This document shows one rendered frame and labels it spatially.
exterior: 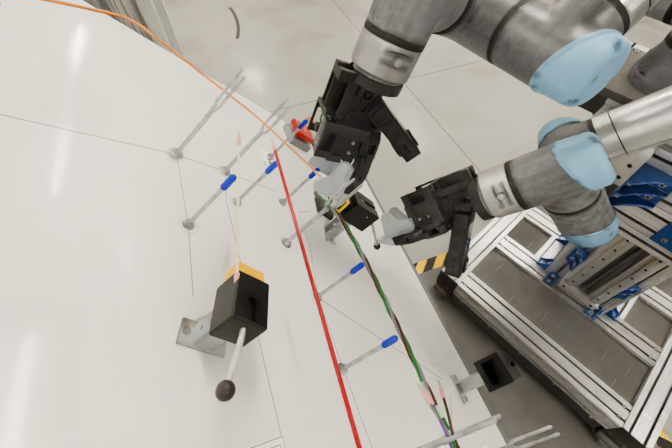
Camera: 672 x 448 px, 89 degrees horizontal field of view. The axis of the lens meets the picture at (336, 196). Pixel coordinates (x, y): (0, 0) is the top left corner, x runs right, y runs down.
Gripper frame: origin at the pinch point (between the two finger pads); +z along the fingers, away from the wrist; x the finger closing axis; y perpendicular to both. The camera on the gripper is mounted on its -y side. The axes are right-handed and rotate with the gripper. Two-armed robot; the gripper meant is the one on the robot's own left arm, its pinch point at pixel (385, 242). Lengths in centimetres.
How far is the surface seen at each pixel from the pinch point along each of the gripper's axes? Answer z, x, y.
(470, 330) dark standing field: 35, -87, -70
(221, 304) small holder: -8.9, 39.5, 8.1
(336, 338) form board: -2.4, 23.8, -4.6
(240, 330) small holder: -10.5, 39.9, 5.9
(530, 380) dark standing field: 18, -84, -93
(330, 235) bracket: 3.7, 9.1, 6.1
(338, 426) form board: -5.8, 32.0, -9.6
